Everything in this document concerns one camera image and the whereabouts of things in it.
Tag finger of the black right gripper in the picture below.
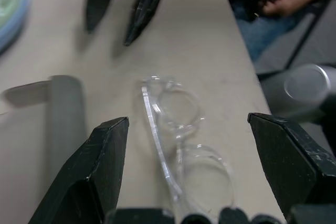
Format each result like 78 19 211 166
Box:
85 0 118 33
123 0 171 47

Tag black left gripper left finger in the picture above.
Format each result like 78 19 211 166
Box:
27 116 130 224

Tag clear plastic glasses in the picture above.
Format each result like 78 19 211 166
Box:
136 76 236 217

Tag seated person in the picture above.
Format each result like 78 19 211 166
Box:
219 0 316 62

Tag black metal chair leg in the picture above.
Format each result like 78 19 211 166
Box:
256 11 319 78

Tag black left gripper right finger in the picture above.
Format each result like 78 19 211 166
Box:
247 112 336 220

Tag silver metal cylinder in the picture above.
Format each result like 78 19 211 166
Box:
282 63 336 156

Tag grey glasses case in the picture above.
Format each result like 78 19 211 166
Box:
1 74 88 185

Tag blue plate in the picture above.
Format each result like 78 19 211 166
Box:
0 0 33 55

